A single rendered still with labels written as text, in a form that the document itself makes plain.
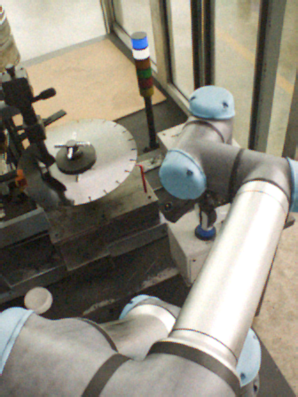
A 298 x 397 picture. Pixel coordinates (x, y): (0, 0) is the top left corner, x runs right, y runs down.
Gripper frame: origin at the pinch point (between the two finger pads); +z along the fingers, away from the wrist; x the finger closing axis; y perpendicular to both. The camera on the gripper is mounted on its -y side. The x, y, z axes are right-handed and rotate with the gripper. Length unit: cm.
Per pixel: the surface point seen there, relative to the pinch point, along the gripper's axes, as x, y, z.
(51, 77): 111, -14, 17
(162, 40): 74, 25, -5
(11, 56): 101, -26, -3
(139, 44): 46, 6, -22
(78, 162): 30.5, -19.7, -4.0
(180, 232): 2.6, -4.5, 2.4
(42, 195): 25.3, -31.4, -2.8
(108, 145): 33.7, -10.4, -2.9
